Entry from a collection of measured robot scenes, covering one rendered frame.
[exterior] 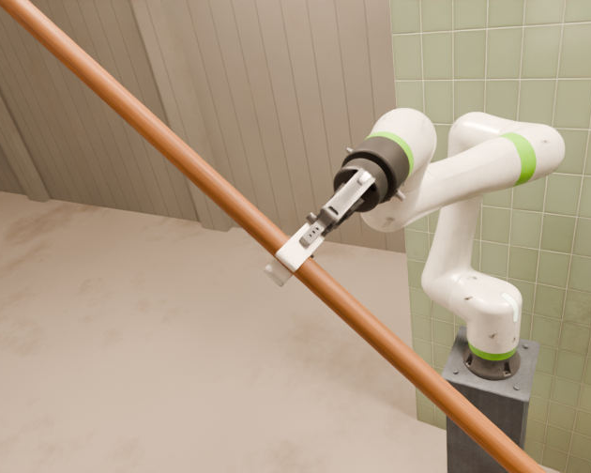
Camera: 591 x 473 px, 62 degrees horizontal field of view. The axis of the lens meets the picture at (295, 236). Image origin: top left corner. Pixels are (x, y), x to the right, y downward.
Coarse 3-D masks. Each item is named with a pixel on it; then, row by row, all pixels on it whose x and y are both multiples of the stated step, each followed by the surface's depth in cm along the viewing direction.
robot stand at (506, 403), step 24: (456, 336) 146; (456, 360) 138; (528, 360) 134; (456, 384) 134; (480, 384) 130; (504, 384) 129; (528, 384) 128; (480, 408) 135; (504, 408) 130; (528, 408) 153; (456, 432) 145; (504, 432) 135; (456, 456) 151; (480, 456) 145
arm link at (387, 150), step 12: (360, 144) 76; (372, 144) 73; (384, 144) 73; (396, 144) 74; (348, 156) 74; (360, 156) 73; (372, 156) 72; (384, 156) 71; (396, 156) 73; (384, 168) 72; (396, 168) 72; (408, 168) 75; (396, 180) 72; (396, 192) 75
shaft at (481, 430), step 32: (0, 0) 62; (32, 32) 62; (64, 64) 62; (96, 64) 62; (128, 96) 61; (160, 128) 61; (192, 160) 60; (224, 192) 60; (256, 224) 59; (320, 288) 58; (352, 320) 58; (384, 352) 58; (416, 384) 58; (448, 384) 58; (448, 416) 58; (480, 416) 57; (512, 448) 57
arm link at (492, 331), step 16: (464, 288) 127; (480, 288) 125; (496, 288) 124; (512, 288) 124; (448, 304) 132; (464, 304) 126; (480, 304) 122; (496, 304) 120; (512, 304) 120; (480, 320) 123; (496, 320) 121; (512, 320) 121; (480, 336) 126; (496, 336) 124; (512, 336) 124; (480, 352) 129; (496, 352) 126; (512, 352) 128
